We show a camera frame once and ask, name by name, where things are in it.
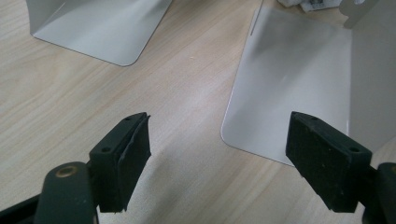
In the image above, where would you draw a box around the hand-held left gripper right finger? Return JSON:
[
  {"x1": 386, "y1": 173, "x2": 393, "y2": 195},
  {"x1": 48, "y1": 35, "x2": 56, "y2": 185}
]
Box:
[{"x1": 285, "y1": 110, "x2": 374, "y2": 214}]

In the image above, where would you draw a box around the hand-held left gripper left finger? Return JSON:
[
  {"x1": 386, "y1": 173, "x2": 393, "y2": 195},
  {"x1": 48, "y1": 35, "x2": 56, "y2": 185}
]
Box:
[{"x1": 88, "y1": 111, "x2": 152, "y2": 214}]

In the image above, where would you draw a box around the expandable grey metal bookend rack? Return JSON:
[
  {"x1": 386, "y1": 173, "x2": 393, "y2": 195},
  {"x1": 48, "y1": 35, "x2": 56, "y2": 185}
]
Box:
[{"x1": 25, "y1": 0, "x2": 396, "y2": 166}]

